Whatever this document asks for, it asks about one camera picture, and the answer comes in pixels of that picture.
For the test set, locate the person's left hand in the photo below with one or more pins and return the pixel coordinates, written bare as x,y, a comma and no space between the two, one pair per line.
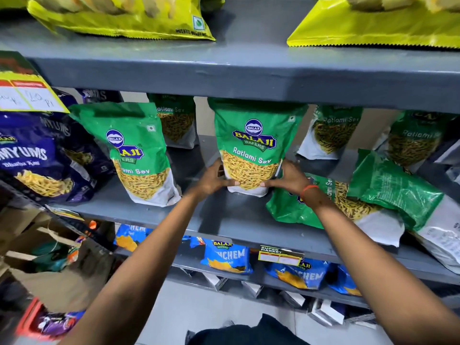
210,181

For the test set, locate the person's right hand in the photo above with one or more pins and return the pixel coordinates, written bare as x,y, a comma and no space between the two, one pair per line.
293,179

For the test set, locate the person's left thumb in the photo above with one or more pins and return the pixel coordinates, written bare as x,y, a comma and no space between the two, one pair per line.
228,183

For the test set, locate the person's right thumb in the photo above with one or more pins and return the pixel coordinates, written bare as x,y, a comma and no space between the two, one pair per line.
270,183

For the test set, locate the green snack packet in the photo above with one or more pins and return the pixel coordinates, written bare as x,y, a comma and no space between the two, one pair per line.
251,140

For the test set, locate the person's right forearm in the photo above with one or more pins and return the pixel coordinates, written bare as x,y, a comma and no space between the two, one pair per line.
370,269

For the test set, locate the person's left forearm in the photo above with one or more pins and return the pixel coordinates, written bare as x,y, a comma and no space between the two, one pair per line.
143,269

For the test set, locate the orange wrist band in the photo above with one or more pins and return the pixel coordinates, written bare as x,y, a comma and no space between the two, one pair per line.
308,189

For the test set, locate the blue snack packet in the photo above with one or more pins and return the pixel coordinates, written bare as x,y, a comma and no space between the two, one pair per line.
298,273
127,236
227,255
343,282

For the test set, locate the small yellow price tag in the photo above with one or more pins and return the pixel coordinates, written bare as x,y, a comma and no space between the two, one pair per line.
280,255

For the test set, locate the row of green packets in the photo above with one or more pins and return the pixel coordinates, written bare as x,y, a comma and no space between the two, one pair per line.
136,154

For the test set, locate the grey metal shelf rack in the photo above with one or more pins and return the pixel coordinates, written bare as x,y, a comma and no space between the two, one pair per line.
251,68

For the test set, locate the person's dark trousers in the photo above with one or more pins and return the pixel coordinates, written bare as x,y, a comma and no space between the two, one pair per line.
248,334

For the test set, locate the yellow chips packet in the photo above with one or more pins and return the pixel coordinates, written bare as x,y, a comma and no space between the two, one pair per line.
122,17
10,1
377,26

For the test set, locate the large navy snack packet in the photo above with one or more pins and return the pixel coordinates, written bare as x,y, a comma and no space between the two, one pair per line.
32,158

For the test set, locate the brown cardboard box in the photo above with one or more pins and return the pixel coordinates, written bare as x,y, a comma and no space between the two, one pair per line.
46,262

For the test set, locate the purple wrapped packets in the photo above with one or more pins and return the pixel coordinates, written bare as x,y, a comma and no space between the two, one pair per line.
57,323

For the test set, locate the large yellow price tag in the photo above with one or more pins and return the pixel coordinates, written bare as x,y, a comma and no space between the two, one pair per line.
25,87

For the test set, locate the red plastic crate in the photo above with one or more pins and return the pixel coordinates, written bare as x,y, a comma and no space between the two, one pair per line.
27,319

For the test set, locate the white shelf bracket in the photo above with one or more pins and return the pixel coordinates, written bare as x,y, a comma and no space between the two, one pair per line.
294,298
252,288
215,280
326,312

